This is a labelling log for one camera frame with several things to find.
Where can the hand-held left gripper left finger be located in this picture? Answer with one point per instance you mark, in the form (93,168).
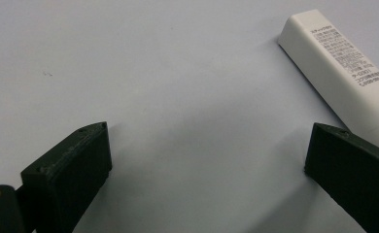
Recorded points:
(67,171)

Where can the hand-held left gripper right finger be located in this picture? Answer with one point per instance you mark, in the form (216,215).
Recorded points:
(356,174)

